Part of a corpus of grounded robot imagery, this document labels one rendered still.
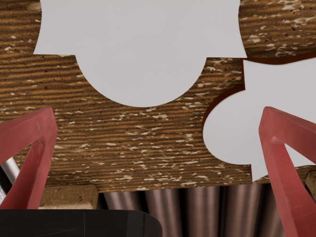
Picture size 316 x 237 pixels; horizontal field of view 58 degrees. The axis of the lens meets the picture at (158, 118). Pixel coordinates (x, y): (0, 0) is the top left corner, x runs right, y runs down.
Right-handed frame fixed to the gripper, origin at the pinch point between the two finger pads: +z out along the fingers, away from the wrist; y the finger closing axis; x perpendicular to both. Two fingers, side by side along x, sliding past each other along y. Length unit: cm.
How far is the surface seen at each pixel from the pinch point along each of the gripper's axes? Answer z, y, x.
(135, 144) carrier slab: 9.7, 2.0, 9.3
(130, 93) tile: 6.6, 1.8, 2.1
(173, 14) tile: 6.6, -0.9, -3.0
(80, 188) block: 9.0, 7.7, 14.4
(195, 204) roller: 11.8, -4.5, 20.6
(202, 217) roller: 11.6, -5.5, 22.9
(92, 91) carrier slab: 9.6, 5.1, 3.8
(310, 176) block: 9.3, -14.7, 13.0
